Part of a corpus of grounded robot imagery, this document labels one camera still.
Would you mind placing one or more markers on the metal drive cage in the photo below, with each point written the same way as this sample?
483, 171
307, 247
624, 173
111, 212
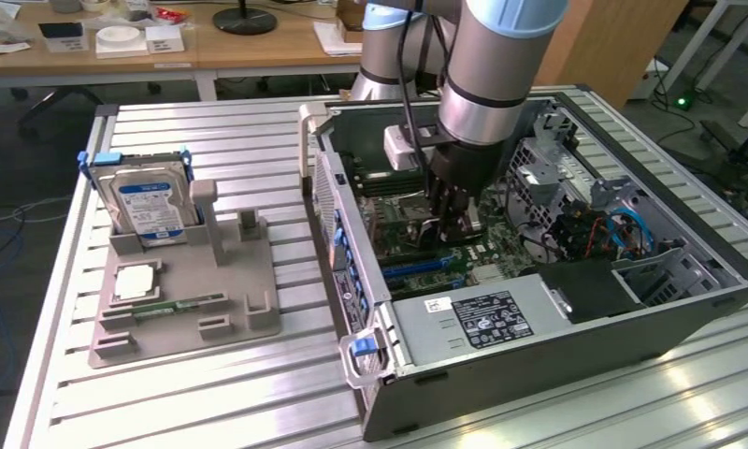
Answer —
555, 178

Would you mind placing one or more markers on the green RAM stick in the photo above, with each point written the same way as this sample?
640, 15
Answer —
175, 308

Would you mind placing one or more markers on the hard disk with blue caddy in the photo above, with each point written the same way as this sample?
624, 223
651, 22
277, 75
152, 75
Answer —
147, 206

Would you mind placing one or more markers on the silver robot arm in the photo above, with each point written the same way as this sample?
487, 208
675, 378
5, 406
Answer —
492, 70

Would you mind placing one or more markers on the blue expansion slot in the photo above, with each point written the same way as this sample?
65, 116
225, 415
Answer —
411, 267

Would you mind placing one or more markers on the white paper sheets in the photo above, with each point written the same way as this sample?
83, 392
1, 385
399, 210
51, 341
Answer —
336, 39

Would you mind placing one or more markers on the plain white box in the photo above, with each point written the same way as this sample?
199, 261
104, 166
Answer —
164, 38

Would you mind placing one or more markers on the white box dark lid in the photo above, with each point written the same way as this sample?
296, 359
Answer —
64, 37

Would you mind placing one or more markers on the green motherboard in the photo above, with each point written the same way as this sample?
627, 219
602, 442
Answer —
473, 255

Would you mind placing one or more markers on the grey plastic parts rack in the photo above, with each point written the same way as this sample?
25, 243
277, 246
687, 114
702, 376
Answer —
224, 299

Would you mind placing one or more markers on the silver chipset heatsink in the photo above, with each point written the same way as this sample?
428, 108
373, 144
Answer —
490, 274

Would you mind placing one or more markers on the white round dish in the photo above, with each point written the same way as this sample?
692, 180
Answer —
121, 39

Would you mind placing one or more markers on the small white paper slip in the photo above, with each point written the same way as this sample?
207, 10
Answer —
6, 47

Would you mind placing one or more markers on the silver CPU chip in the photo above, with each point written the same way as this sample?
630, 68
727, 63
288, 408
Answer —
133, 283

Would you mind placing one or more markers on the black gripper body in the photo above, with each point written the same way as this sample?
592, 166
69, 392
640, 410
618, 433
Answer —
467, 168

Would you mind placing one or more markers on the grey power supply unit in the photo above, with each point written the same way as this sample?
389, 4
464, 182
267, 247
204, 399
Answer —
411, 327

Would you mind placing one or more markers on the open black PC case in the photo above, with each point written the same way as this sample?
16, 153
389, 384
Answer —
504, 388

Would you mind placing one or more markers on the metal disk bay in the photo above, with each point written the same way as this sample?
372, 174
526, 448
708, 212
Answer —
660, 276

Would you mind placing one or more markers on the black round lamp base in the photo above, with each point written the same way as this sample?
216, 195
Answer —
244, 21

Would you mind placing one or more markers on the black expansion slot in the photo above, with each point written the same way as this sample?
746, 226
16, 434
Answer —
405, 257

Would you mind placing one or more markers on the blue card retainer clip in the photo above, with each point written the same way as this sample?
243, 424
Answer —
363, 304
353, 279

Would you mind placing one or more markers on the RAM slot white clips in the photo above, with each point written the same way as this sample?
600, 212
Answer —
389, 184
387, 173

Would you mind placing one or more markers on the CPU socket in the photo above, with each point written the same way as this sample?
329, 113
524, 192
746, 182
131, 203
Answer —
401, 210

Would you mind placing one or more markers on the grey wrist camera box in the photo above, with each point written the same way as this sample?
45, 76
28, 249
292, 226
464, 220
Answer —
401, 152

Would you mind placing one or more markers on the black office chair base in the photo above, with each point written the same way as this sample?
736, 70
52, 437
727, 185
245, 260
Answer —
49, 107

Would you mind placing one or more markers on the black plastic air shroud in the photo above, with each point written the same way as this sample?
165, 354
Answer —
588, 290

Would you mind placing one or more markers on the wooden desk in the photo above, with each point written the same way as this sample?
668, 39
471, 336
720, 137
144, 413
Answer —
255, 51

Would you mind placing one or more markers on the red packet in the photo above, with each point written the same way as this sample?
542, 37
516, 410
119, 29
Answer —
171, 15

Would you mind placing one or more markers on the wooden cabinet panel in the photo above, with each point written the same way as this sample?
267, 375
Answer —
611, 47

